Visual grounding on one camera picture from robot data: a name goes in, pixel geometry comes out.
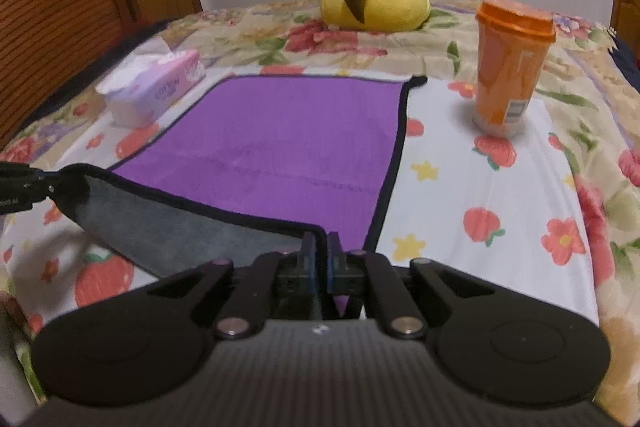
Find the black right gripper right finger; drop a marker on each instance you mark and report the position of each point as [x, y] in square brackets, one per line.
[500, 344]

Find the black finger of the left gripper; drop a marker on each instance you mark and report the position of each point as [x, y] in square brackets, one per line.
[22, 186]

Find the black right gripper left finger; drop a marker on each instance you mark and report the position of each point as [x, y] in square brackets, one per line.
[137, 346]

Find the purple and grey towel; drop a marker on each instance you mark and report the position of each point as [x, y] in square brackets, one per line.
[257, 163]

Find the white strawberry print cloth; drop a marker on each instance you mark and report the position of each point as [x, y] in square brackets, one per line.
[503, 210]

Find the pink tissue pack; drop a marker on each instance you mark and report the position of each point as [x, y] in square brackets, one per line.
[140, 91]

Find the wooden slatted wardrobe door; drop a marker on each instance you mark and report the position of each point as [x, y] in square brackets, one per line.
[45, 43]

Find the floral bed quilt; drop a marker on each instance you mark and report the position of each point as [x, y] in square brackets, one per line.
[594, 114]

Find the orange lidded cup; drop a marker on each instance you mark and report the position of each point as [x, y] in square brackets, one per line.
[513, 43]

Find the dark blue bed sheet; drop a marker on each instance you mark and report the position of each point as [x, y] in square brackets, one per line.
[625, 62]

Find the wooden side cabinet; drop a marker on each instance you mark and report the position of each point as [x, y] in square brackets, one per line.
[625, 20]

